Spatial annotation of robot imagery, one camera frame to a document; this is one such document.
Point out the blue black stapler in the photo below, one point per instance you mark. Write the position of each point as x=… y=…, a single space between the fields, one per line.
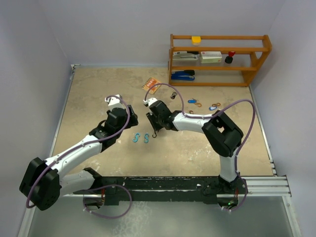
x=187 y=75

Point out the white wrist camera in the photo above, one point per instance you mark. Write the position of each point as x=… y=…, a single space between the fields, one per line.
x=114 y=101
x=149 y=101

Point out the white red box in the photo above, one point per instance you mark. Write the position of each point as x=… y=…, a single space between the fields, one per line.
x=210 y=57

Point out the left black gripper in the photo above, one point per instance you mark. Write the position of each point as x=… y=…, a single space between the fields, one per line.
x=132 y=121

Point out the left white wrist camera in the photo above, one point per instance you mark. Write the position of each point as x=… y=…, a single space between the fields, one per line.
x=114 y=101

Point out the wooden shelf rack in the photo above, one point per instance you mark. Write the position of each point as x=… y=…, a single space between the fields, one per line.
x=251 y=53

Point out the teal carabiner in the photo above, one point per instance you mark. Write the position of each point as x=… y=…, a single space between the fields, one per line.
x=136 y=137
x=146 y=138

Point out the red black stamp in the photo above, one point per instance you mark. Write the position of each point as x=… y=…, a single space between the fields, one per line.
x=229 y=57

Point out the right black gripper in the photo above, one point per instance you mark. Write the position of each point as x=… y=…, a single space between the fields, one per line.
x=151 y=117

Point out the orange small notebook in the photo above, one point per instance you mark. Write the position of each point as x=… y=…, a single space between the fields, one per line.
x=151 y=85

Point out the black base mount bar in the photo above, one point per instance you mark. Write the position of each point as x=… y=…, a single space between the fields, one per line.
x=205 y=189

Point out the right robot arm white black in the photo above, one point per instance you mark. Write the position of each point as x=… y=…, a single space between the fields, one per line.
x=221 y=132

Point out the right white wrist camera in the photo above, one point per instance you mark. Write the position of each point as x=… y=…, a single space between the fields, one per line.
x=149 y=101

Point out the yellow lid container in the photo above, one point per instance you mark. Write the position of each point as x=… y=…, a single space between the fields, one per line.
x=196 y=40

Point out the grey stapler on shelf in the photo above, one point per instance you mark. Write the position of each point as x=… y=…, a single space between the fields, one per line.
x=185 y=55

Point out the aluminium rail frame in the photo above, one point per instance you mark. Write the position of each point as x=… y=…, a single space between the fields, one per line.
x=266 y=186

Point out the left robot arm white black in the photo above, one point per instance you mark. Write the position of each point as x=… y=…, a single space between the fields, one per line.
x=41 y=184

